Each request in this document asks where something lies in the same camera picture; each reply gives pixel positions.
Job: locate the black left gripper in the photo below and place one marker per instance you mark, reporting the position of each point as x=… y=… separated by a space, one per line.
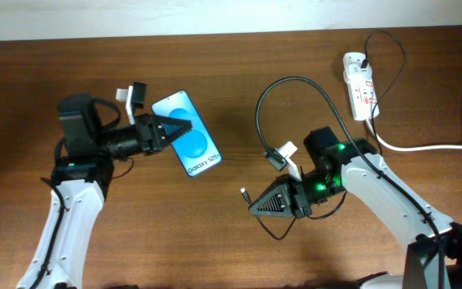
x=149 y=122

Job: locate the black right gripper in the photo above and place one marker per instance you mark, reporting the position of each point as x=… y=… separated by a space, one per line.
x=292 y=198

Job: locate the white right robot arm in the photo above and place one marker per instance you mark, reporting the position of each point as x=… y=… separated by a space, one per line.
x=432 y=240

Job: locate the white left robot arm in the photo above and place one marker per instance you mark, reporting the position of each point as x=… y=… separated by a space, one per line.
x=79 y=182

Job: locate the white charger plug adapter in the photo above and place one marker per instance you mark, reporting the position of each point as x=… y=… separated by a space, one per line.
x=355 y=72

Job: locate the white power strip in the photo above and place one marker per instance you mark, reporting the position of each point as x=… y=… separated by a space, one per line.
x=361 y=94

